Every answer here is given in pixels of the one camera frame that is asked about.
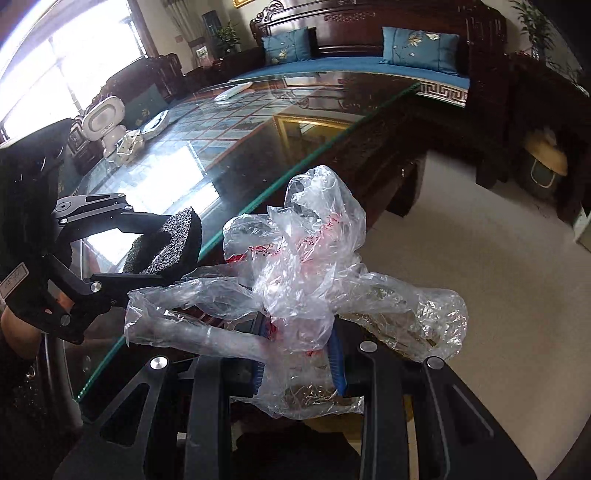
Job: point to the dark wooden side table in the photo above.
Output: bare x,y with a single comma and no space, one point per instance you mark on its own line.
545,106

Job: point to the tall plant in vase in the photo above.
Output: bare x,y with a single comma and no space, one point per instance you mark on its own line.
535,27

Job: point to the teal embroidered cushion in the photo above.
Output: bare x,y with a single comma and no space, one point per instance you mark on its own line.
145,106

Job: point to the white ceramic holder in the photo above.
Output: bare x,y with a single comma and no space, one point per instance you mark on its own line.
128,146

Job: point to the carved wooden sofa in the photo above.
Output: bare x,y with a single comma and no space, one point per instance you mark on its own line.
360,23

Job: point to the carved wooden glass-top table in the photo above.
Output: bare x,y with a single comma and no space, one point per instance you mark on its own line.
258,138

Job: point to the person's left hand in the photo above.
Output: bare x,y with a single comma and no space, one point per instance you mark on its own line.
16,332

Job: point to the carved wooden armchair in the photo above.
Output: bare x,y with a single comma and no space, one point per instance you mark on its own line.
138,74

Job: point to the white tray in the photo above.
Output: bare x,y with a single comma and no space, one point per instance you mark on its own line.
156,123

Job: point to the white remote control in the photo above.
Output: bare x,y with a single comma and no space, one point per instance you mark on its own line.
233,91

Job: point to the blue sofa seat pad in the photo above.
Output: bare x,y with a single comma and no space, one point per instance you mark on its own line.
346,65

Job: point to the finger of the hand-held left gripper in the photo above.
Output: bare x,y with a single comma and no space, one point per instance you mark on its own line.
101,219
115,286

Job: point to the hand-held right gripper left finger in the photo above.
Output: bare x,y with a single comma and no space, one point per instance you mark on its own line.
258,376

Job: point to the black foam piece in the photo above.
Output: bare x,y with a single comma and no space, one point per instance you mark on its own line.
184,240

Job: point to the dark wooden box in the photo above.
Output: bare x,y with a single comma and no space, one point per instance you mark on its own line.
83,147

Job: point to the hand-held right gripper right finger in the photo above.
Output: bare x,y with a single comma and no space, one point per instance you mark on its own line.
334,364

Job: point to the blue embroidered cushion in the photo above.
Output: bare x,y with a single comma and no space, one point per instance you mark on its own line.
286,46
418,48

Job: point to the clear red-print plastic bag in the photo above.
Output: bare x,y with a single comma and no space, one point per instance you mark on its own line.
304,258

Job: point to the small potted plant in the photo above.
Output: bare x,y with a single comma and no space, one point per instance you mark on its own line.
228,39

